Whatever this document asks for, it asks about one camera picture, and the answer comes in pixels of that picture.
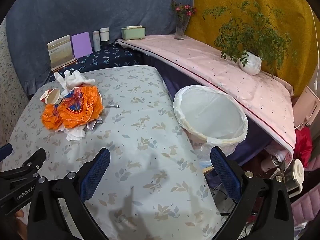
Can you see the pink flask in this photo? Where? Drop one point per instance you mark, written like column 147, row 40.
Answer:
column 268, row 163

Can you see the blue-grey backdrop sheet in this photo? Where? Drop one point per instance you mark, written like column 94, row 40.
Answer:
column 75, row 10

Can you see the open beige box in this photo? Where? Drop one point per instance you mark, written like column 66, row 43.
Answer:
column 61, row 51

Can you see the pink speckled cloth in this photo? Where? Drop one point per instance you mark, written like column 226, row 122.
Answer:
column 212, row 67

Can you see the green plant in white pot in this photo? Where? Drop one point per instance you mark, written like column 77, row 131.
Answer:
column 250, row 63

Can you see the white bin liner bag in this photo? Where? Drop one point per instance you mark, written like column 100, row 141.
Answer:
column 210, row 110

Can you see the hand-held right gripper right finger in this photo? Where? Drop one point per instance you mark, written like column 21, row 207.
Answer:
column 225, row 175

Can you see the white jar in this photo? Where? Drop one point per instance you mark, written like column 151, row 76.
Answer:
column 104, row 34

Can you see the white tube bottle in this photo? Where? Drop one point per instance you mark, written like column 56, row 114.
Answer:
column 96, row 41

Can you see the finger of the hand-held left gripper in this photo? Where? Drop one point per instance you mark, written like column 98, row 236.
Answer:
column 32, row 158
column 5, row 151

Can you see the small white tissue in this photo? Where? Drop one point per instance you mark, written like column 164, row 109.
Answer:
column 75, row 133

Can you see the pink box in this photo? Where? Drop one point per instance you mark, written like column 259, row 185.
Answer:
column 306, row 105

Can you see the large white tissue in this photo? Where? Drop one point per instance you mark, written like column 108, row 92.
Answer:
column 72, row 80

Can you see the red cloth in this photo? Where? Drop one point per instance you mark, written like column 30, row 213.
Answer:
column 303, row 145

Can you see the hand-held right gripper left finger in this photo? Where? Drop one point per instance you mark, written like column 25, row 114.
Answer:
column 96, row 175

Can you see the purple card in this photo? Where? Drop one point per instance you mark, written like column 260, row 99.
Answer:
column 82, row 45

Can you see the glass vase with red flowers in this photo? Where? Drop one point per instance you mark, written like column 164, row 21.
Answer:
column 180, row 30

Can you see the pale floral tablecloth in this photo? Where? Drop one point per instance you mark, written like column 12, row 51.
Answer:
column 150, row 130

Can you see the pale green tissue box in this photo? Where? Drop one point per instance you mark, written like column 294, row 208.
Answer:
column 133, row 33

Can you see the small metal pin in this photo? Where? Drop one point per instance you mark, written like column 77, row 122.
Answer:
column 115, row 106

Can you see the crushed paper cup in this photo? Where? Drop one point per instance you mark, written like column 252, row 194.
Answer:
column 51, row 96

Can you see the dark purple cloth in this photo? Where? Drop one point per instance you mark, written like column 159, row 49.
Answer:
column 252, row 137

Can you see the orange plastic bag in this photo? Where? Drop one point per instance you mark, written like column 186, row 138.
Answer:
column 75, row 107

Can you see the round waste bin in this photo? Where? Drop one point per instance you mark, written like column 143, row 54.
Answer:
column 197, row 140

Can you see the pink padded jacket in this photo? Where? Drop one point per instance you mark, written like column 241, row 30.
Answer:
column 307, row 207

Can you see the navy floral cloth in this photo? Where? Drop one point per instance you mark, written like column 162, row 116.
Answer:
column 112, row 60

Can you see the speckled white cloth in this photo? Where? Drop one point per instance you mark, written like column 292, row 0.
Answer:
column 12, row 80

